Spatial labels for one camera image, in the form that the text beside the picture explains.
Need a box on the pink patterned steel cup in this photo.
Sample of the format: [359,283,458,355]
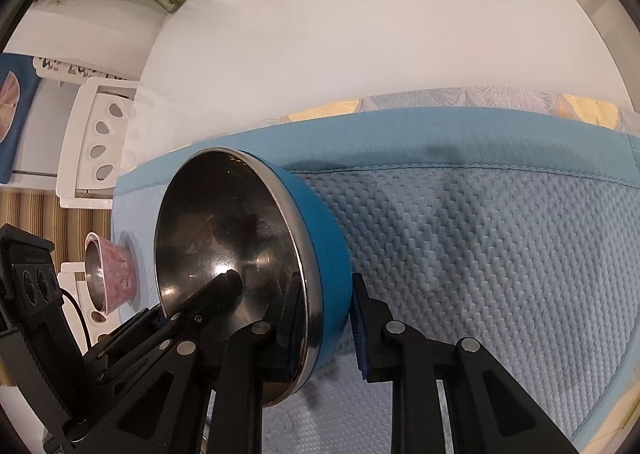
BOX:
[84,231,138,322]

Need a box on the blue textured mat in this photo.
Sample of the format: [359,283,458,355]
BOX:
[111,107,640,454]

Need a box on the black cable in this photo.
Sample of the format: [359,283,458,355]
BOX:
[60,287,93,350]

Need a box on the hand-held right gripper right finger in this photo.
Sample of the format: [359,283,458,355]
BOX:
[350,273,583,454]

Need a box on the blue steel bowl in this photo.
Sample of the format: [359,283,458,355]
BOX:
[152,147,353,407]

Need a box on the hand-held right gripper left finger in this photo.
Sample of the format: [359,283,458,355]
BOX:
[92,284,313,454]

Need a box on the ornate white chair back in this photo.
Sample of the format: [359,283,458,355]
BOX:
[32,53,132,86]

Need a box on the striped rug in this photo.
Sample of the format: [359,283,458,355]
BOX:
[0,187,117,285]

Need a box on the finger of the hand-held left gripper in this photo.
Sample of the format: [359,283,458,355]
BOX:
[82,269,244,385]

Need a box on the blue framed picture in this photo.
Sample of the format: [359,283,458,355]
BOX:
[0,53,42,185]

